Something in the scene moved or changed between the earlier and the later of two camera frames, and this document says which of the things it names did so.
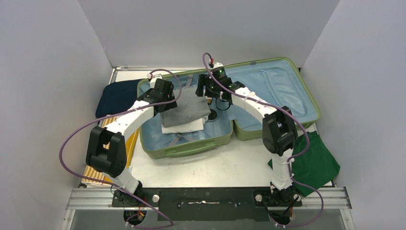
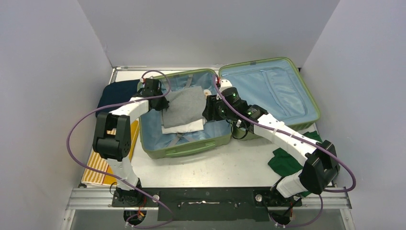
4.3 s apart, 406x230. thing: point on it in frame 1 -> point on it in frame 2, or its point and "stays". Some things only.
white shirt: x=192 y=125 stays
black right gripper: x=202 y=89 -> x=208 y=108
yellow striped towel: x=129 y=145 stays
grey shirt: x=190 y=107 stays
